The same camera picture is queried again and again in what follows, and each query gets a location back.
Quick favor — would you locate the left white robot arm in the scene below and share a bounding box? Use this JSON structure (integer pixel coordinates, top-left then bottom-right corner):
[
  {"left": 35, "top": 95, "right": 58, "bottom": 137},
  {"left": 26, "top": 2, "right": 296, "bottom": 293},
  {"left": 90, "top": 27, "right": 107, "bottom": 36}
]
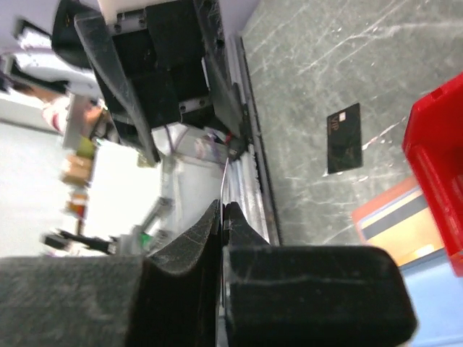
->
[{"left": 1, "top": 1, "right": 251, "bottom": 163}]

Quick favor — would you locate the black VIP card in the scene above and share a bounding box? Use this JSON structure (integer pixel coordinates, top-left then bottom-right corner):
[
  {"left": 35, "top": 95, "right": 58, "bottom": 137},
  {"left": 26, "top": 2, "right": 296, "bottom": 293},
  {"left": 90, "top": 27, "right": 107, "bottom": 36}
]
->
[{"left": 326, "top": 103, "right": 363, "bottom": 174}]

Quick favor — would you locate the tan leather card holder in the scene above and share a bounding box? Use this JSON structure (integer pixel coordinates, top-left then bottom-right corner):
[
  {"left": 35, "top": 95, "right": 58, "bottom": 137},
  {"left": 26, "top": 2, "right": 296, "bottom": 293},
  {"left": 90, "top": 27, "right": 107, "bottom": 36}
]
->
[{"left": 352, "top": 177, "right": 462, "bottom": 346}]

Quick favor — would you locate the gold striped card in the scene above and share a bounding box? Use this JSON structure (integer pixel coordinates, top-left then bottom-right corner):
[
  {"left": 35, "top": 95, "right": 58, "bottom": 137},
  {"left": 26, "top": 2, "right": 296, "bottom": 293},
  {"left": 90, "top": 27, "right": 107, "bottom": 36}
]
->
[{"left": 352, "top": 187, "right": 443, "bottom": 266}]

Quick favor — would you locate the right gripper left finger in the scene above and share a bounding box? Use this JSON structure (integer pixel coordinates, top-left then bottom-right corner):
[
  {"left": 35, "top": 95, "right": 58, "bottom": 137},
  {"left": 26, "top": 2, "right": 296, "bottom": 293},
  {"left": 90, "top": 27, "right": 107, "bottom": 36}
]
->
[{"left": 1, "top": 201, "right": 221, "bottom": 346}]

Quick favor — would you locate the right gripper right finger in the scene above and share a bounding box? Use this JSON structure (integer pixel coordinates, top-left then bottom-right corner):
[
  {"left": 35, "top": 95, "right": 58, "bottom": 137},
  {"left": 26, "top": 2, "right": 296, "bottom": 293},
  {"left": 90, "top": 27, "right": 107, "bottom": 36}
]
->
[{"left": 223, "top": 202, "right": 417, "bottom": 346}]

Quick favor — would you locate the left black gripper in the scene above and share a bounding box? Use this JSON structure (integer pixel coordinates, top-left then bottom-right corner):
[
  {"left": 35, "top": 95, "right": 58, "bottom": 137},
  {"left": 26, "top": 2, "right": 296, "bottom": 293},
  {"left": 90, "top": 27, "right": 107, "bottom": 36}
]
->
[{"left": 75, "top": 1, "right": 250, "bottom": 163}]

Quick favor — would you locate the red bin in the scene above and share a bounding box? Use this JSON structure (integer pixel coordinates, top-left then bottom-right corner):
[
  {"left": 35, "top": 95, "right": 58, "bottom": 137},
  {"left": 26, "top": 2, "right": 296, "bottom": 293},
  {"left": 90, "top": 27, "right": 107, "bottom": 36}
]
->
[{"left": 402, "top": 74, "right": 462, "bottom": 277}]

